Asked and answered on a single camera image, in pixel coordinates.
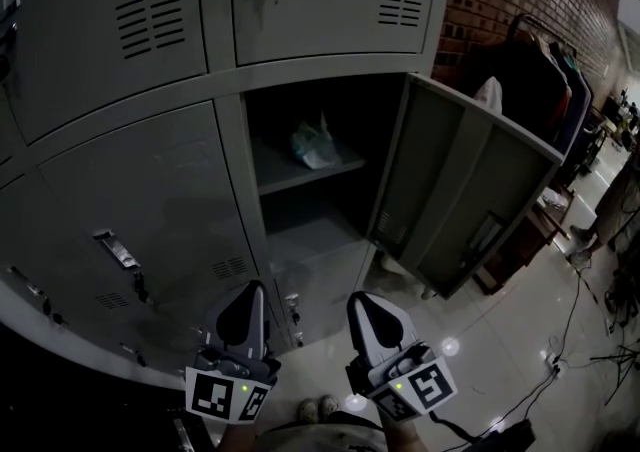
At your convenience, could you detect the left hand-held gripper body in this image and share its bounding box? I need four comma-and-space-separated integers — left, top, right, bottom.
183, 324, 282, 427

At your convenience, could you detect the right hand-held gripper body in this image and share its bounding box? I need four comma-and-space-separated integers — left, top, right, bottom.
343, 339, 459, 424

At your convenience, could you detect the grey metal locker cabinet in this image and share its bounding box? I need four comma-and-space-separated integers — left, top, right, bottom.
0, 0, 456, 389

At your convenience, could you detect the clear plastic bag item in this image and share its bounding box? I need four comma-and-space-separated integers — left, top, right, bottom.
291, 109, 345, 171

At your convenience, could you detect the person's left forearm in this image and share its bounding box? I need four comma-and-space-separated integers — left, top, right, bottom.
214, 417, 261, 452

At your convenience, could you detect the person's right forearm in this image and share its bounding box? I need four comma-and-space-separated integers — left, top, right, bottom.
378, 412, 422, 452

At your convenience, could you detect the grey locker door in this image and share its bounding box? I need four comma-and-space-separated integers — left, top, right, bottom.
366, 72, 566, 300

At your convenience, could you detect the pale grey shoe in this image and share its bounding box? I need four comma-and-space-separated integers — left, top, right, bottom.
372, 254, 439, 301

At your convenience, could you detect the person's pale shirt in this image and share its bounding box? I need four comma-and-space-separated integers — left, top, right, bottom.
254, 409, 389, 452

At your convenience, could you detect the dark wooden rack base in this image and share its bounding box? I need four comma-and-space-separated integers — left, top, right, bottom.
472, 184, 576, 297

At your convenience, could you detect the clothes rack with dark garments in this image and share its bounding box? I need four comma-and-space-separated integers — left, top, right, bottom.
469, 12, 594, 176

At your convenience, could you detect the black recorder box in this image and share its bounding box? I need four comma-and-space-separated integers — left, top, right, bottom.
477, 417, 537, 452

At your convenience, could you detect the black cable tangle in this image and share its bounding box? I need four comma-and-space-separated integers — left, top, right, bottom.
602, 259, 640, 336

